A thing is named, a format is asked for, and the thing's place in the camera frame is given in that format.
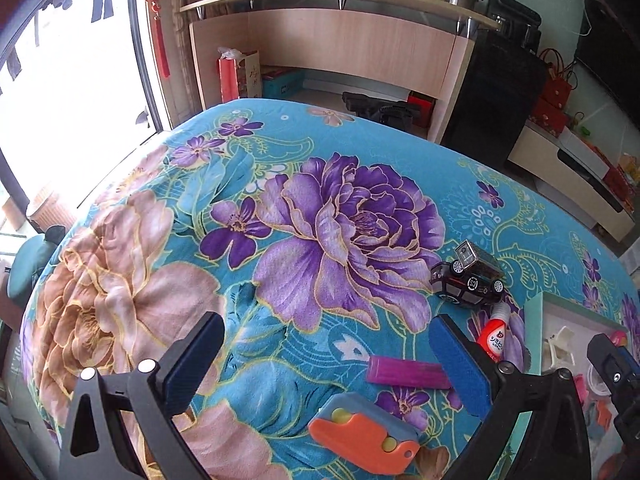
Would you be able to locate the purple plastic block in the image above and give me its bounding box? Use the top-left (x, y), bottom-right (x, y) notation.
top-left (366, 355), bottom-right (453, 390)

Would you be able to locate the beige printed paper bag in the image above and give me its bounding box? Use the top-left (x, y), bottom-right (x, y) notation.
top-left (238, 50), bottom-right (262, 100)

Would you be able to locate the black kitchen appliance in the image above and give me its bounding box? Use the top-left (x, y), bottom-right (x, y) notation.
top-left (485, 0), bottom-right (542, 56)

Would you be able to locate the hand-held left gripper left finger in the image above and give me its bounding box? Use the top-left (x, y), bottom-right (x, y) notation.
top-left (57, 311), bottom-right (227, 480)

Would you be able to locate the red hanging knot ornament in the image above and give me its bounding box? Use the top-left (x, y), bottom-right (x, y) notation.
top-left (144, 0), bottom-right (171, 80)

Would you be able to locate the red gift bag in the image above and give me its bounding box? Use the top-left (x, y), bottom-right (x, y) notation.
top-left (537, 49), bottom-right (576, 106)

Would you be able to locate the red box under desk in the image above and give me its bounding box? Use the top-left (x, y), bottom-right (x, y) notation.
top-left (407, 91), bottom-right (436, 128)

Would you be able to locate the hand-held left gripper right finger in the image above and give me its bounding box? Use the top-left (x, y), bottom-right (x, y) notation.
top-left (428, 313), bottom-right (595, 480)

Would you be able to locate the black cabinet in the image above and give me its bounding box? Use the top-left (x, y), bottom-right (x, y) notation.
top-left (440, 30), bottom-right (548, 168)

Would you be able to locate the white low cabinet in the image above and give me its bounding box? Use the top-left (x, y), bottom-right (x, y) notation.
top-left (507, 122), bottom-right (638, 243)

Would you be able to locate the red glue tube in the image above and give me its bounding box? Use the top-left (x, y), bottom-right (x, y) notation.
top-left (475, 304), bottom-right (526, 366)

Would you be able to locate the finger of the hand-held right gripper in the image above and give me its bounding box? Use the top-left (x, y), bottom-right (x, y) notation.
top-left (586, 331), bottom-right (640, 480)

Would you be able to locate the black toy car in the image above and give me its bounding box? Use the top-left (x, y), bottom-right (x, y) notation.
top-left (430, 240), bottom-right (506, 310)

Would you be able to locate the orange toy knife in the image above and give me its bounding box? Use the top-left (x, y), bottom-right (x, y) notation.
top-left (307, 392), bottom-right (420, 476)

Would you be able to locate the red gift box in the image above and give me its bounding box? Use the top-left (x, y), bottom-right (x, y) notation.
top-left (527, 100), bottom-right (571, 136)

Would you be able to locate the black device under desk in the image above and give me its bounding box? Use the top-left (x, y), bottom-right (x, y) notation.
top-left (341, 91), bottom-right (418, 128)

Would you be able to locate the red paper bag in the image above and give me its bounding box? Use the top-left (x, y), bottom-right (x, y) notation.
top-left (216, 55), bottom-right (241, 105)

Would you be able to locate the teal chair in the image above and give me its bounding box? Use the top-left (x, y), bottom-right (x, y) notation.
top-left (5, 225), bottom-right (68, 306)

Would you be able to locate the black television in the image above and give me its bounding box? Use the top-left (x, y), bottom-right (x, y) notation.
top-left (575, 0), bottom-right (640, 116)

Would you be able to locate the wicker basket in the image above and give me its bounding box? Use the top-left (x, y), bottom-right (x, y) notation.
top-left (25, 187), bottom-right (66, 233)

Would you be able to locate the wooden desk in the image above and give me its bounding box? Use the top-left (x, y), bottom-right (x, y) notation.
top-left (179, 0), bottom-right (501, 146)

